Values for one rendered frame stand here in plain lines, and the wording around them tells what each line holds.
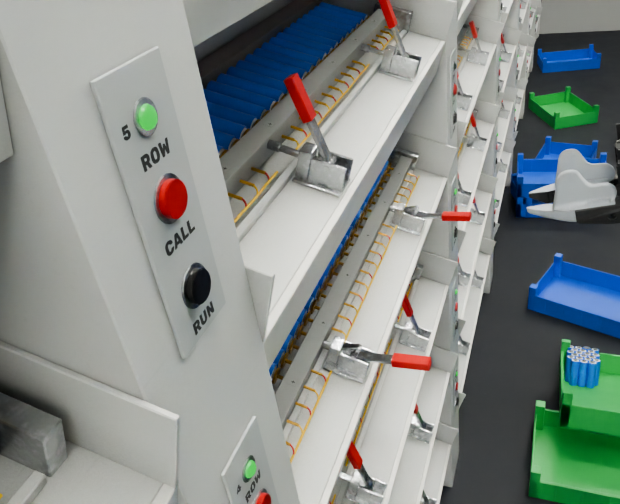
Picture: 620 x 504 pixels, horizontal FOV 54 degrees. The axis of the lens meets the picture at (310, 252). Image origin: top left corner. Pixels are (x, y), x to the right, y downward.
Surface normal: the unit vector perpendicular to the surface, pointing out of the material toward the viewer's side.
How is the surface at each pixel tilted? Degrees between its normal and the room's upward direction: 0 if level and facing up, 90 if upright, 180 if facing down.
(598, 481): 0
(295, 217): 17
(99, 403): 90
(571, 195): 89
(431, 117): 90
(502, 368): 0
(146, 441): 90
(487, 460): 0
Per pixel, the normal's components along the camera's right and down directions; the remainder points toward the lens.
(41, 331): -0.34, 0.55
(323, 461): 0.15, -0.77
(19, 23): 0.93, 0.08
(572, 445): -0.14, -0.83
